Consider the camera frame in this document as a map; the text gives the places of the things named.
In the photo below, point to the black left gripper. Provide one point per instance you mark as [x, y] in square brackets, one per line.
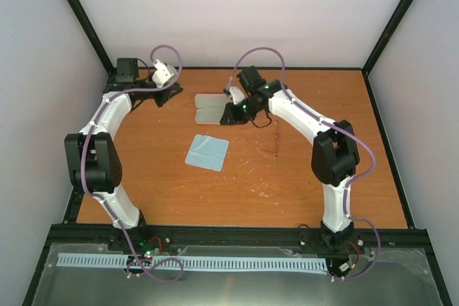
[164, 96]

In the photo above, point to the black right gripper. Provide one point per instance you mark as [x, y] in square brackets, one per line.
[233, 117]

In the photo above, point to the pink glasses case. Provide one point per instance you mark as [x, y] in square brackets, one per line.
[210, 108]

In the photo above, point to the light blue cleaning cloth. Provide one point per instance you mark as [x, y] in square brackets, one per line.
[207, 152]

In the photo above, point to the thin brown frame glasses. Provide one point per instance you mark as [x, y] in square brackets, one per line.
[262, 140]

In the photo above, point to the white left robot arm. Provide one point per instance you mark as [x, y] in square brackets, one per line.
[92, 160]

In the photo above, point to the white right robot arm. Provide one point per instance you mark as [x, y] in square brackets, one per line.
[334, 157]

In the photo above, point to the clear acrylic cover sheet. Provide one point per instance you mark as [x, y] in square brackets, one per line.
[397, 277]

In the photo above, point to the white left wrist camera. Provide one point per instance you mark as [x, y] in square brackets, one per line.
[164, 74]

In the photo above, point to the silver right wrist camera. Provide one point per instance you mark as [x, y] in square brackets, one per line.
[234, 94]

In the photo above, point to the black frame post left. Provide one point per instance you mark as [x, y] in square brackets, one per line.
[89, 30]

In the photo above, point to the black frame post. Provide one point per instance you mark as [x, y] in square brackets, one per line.
[390, 28]
[89, 30]

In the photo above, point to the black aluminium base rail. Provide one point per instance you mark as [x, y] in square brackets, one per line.
[299, 240]

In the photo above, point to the light blue cable duct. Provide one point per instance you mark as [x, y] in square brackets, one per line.
[201, 264]

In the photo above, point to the black frame post right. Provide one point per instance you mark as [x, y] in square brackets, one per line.
[390, 28]

